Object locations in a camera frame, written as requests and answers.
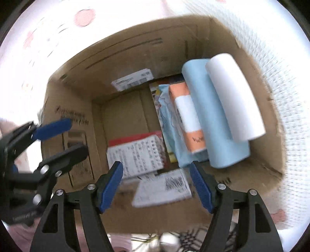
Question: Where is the brown cardboard box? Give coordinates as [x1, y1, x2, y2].
[40, 15, 285, 233]

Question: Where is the light blue roll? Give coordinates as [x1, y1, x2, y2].
[182, 58, 251, 169]

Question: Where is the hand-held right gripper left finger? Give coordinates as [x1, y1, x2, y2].
[29, 161, 124, 252]

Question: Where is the orange and white roll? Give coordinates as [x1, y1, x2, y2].
[168, 82, 207, 154]

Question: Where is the white printed packet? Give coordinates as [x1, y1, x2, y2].
[132, 168, 193, 208]
[107, 131, 167, 180]

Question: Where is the black and white patterned cloth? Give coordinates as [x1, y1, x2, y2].
[132, 225, 236, 252]

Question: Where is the white paper roll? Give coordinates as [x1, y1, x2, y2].
[205, 53, 266, 141]

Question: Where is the colourful printed booklet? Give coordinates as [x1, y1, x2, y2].
[149, 75, 184, 163]

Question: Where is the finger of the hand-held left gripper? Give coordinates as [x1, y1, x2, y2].
[15, 143, 89, 209]
[2, 118, 72, 160]

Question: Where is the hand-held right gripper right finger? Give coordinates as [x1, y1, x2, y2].
[189, 161, 284, 252]

